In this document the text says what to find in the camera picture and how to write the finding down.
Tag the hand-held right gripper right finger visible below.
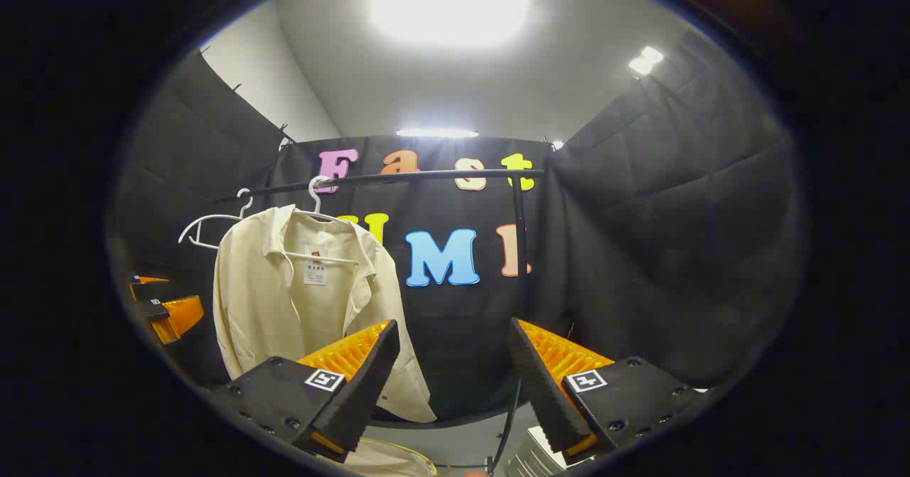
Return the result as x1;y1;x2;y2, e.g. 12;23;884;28
508;318;709;464

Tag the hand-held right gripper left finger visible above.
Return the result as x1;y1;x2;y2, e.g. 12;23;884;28
212;319;401;463

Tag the beige laundry hamper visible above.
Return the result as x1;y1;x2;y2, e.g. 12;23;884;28
340;437;439;477

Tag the cream collared shirt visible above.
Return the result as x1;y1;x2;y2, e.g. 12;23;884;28
213;205;438;423

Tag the white plastic clothes hanger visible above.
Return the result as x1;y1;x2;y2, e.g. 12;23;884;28
284;176;362;266
178;188;254;252

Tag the black metal clothes rack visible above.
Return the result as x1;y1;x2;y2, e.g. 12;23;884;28
213;168;547;476

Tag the white ribbed panel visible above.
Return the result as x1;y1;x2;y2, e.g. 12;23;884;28
506;426;594;477

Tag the small ceiling spot light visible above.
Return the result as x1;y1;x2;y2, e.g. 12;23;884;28
628;45;665;76

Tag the large round ceiling light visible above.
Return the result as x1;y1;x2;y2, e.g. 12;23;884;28
370;0;530;48

